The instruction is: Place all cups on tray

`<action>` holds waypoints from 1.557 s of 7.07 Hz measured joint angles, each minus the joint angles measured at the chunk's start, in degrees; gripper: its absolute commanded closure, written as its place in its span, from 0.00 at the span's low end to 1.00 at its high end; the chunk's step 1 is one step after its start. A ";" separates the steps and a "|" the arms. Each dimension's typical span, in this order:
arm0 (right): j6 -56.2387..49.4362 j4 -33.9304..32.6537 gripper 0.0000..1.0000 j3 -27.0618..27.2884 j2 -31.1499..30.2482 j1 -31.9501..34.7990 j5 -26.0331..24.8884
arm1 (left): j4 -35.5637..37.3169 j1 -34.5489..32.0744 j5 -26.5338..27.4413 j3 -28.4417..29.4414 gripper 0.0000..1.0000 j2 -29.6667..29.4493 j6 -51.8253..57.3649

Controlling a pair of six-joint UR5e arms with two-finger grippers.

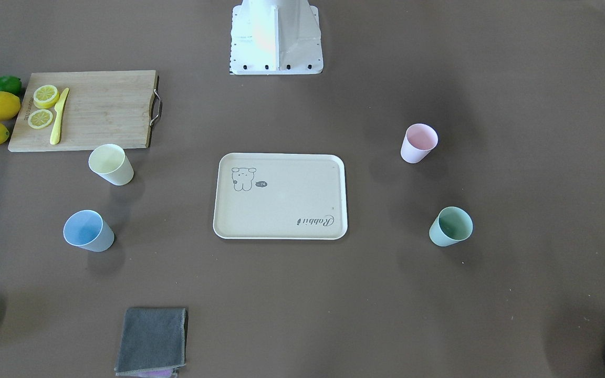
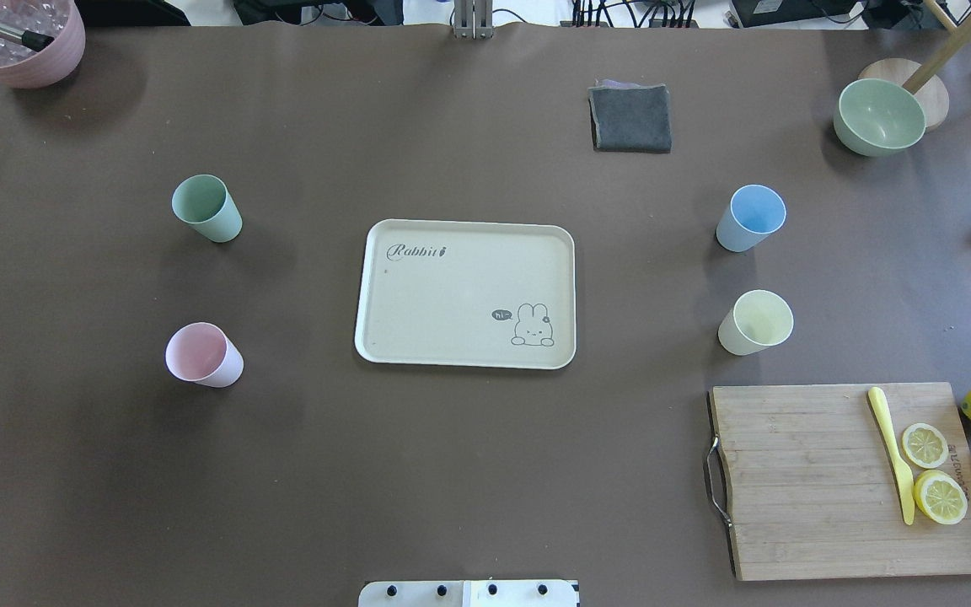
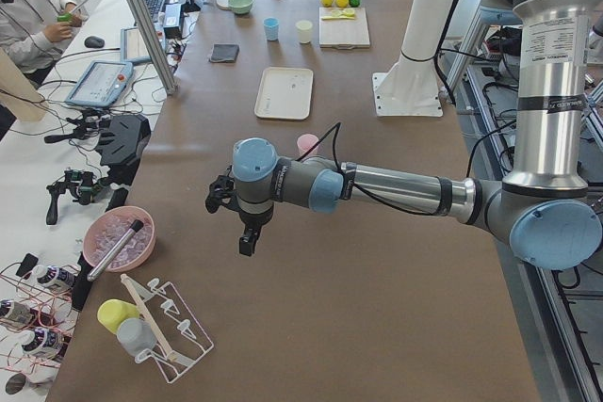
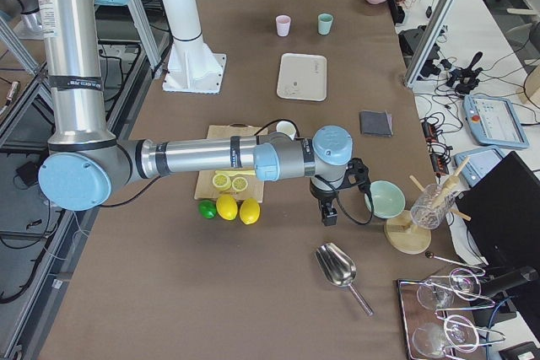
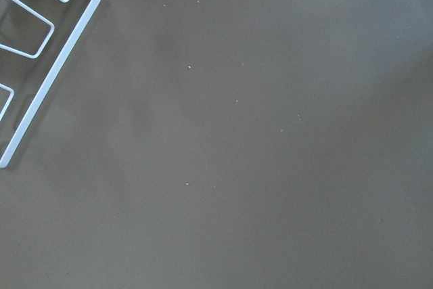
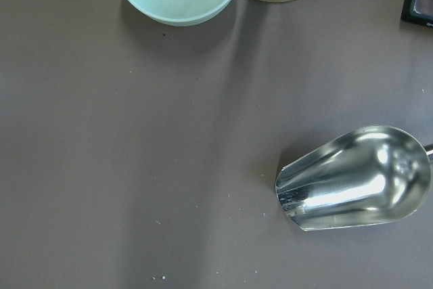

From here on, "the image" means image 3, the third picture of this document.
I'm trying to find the yellow plastic knife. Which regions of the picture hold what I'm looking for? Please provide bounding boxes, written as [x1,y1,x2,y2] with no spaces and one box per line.
[320,15,356,21]

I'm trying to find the pink bowl with ice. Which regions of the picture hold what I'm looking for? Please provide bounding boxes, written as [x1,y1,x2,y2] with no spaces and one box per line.
[82,205,157,273]

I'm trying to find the metal muddler tube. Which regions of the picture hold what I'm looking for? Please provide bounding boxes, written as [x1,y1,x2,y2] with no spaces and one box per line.
[87,219,144,281]

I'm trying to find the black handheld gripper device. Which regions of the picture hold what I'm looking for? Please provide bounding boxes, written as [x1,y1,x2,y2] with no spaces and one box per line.
[45,169,110,225]

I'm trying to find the cream plastic cup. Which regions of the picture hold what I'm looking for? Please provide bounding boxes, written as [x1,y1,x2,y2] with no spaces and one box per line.
[295,20,313,44]

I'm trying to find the blue teach pendant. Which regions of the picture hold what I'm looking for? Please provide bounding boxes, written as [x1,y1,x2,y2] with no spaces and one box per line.
[120,26,151,65]
[65,61,133,108]

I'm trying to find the mint green bowl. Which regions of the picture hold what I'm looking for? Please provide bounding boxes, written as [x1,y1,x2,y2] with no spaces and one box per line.
[228,0,253,15]

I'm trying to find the white wire cup rack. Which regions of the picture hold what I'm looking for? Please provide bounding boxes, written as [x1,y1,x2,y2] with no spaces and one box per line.
[121,274,214,384]

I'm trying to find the blue plastic cup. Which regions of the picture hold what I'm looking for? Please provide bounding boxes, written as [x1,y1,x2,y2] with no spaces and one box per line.
[263,17,279,41]

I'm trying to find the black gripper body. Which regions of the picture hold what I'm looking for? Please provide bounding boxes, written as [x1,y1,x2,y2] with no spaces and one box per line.
[204,166,273,231]

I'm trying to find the cream serving tray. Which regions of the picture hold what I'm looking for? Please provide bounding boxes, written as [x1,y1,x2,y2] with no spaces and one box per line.
[254,67,314,121]

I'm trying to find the pink plastic cup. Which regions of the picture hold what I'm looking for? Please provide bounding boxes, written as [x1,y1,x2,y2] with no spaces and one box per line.
[297,134,319,157]

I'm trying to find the computer mouse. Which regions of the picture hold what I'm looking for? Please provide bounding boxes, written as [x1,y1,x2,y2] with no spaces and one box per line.
[84,36,105,49]

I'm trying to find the grey plastic cup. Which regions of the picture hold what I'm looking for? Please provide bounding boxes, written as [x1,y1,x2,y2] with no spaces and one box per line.
[116,317,157,357]

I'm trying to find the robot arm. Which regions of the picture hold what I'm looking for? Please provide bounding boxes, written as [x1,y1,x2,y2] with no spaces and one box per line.
[205,0,602,270]

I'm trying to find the dark grey cloth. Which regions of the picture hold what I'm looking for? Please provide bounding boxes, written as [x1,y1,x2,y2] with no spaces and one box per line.
[208,43,239,63]

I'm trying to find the person in white shirt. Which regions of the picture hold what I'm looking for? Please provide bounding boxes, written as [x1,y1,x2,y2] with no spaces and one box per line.
[1,0,83,85]

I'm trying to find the aluminium frame post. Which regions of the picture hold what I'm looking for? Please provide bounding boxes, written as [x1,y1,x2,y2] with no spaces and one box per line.
[126,0,177,95]

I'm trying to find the yellow plastic cup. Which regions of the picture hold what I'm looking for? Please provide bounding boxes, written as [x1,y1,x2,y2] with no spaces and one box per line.
[97,298,139,334]

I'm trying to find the wooden cutting board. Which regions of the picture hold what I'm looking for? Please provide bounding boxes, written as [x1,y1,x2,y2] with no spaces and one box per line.
[318,8,370,49]

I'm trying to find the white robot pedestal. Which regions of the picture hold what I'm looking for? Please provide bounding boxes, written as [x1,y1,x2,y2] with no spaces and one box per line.
[373,0,454,117]

